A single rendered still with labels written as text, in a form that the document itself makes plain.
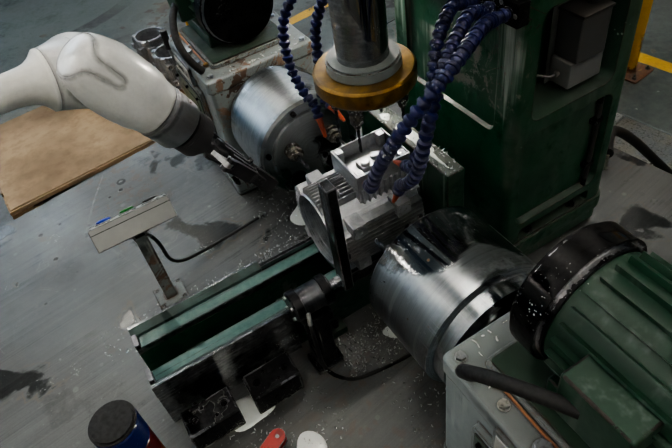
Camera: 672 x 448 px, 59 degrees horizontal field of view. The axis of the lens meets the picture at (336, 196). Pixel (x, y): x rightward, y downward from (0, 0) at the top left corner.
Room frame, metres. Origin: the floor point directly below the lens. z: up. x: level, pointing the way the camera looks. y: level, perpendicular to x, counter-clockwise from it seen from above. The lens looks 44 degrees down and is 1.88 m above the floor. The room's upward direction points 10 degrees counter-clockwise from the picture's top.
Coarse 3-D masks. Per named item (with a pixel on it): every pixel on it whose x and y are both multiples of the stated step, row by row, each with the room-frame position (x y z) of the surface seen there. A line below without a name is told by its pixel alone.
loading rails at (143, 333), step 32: (288, 256) 0.86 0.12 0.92; (320, 256) 0.86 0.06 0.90; (224, 288) 0.80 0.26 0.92; (256, 288) 0.79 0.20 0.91; (288, 288) 0.82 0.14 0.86; (352, 288) 0.77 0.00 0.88; (160, 320) 0.75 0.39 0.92; (192, 320) 0.74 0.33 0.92; (224, 320) 0.76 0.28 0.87; (256, 320) 0.71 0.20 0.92; (288, 320) 0.70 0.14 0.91; (160, 352) 0.70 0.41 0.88; (192, 352) 0.66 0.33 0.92; (224, 352) 0.65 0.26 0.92; (256, 352) 0.67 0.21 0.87; (288, 352) 0.69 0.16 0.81; (160, 384) 0.60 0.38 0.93; (192, 384) 0.61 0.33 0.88; (224, 384) 0.64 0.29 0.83
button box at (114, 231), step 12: (144, 204) 0.92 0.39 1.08; (156, 204) 0.92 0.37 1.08; (168, 204) 0.92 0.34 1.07; (120, 216) 0.90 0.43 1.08; (132, 216) 0.90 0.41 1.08; (144, 216) 0.90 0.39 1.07; (156, 216) 0.91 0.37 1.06; (168, 216) 0.91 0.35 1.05; (96, 228) 0.88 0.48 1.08; (108, 228) 0.88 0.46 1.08; (120, 228) 0.88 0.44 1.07; (132, 228) 0.88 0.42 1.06; (144, 228) 0.89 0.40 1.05; (96, 240) 0.86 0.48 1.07; (108, 240) 0.86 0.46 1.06; (120, 240) 0.87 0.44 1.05
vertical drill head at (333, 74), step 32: (352, 0) 0.84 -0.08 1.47; (384, 0) 0.87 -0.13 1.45; (352, 32) 0.84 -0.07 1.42; (384, 32) 0.86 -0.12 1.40; (320, 64) 0.91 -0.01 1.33; (352, 64) 0.85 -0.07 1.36; (384, 64) 0.84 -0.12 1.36; (416, 64) 0.86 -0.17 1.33; (320, 96) 0.85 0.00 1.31; (352, 96) 0.80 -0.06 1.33; (384, 96) 0.80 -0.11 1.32
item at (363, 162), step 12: (372, 132) 0.94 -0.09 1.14; (384, 132) 0.93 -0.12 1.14; (348, 144) 0.92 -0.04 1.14; (372, 144) 0.94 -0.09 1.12; (336, 156) 0.89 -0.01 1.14; (348, 156) 0.92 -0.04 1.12; (360, 156) 0.91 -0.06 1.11; (372, 156) 0.88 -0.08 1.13; (396, 156) 0.89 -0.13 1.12; (408, 156) 0.86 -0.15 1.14; (336, 168) 0.89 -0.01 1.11; (348, 168) 0.85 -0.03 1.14; (360, 168) 0.87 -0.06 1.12; (396, 168) 0.85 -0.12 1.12; (348, 180) 0.85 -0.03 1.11; (360, 180) 0.82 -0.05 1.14; (384, 180) 0.83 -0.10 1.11; (360, 192) 0.81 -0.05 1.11
